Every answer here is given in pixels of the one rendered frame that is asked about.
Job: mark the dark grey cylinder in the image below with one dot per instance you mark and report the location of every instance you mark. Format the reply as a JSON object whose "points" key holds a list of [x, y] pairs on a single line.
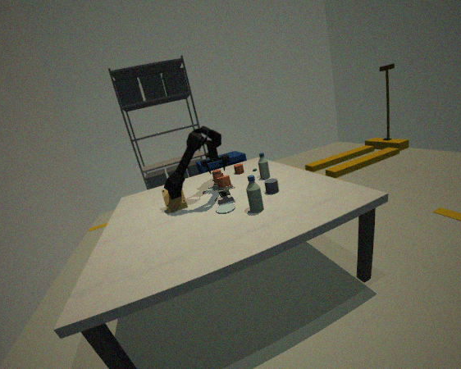
{"points": [[272, 186]]}

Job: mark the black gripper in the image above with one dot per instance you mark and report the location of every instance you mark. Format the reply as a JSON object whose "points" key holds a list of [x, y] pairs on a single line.
{"points": [[214, 156]]}

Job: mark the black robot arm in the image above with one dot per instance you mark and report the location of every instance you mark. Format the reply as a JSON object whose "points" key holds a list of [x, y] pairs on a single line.
{"points": [[195, 141]]}

